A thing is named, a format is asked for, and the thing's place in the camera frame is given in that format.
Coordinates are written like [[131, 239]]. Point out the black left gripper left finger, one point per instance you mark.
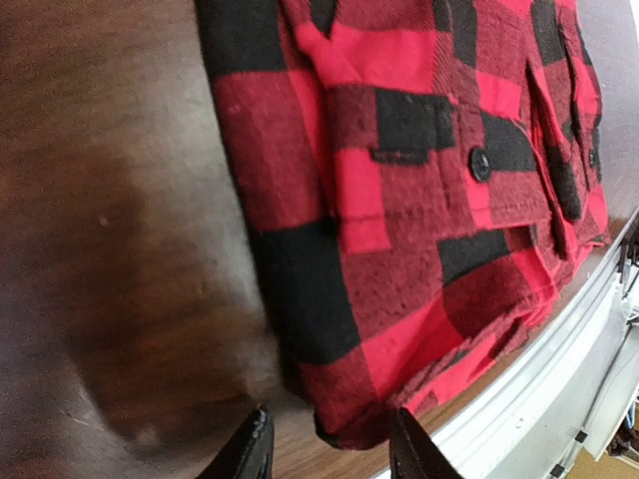
[[249, 453]]

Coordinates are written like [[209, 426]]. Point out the red black plaid shirt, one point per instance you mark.
[[419, 179]]

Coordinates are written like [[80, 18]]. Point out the front aluminium frame rail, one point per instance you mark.
[[569, 390]]

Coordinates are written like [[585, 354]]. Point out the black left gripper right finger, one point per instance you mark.
[[412, 454]]

